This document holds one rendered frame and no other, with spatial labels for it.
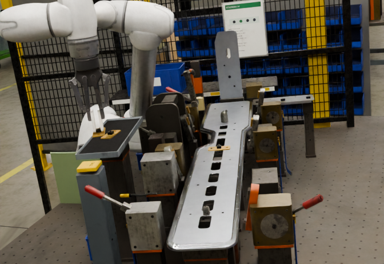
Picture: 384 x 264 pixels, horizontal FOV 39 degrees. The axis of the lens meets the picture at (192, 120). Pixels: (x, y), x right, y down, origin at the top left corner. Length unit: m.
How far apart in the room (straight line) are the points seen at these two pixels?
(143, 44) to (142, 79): 0.18
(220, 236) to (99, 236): 0.41
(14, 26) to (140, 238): 0.71
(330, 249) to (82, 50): 1.06
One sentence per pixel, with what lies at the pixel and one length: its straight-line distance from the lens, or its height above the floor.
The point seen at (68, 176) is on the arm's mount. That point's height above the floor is 0.84.
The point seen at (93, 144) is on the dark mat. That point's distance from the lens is 1.79.
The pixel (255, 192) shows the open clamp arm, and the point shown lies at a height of 1.09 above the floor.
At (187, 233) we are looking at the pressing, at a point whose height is 1.00.
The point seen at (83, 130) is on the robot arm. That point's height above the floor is 1.01.
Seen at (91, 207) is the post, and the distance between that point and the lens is 1.64.
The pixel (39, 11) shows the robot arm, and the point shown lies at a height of 1.61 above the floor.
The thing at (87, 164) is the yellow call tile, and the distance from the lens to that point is 1.62.
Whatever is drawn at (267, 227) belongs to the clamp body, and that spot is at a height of 1.00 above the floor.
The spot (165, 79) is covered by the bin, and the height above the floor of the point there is 1.11.
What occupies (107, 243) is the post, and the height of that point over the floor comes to 0.91.
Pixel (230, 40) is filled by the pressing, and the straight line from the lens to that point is 2.69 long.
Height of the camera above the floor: 1.70
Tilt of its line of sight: 17 degrees down
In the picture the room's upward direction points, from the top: 7 degrees counter-clockwise
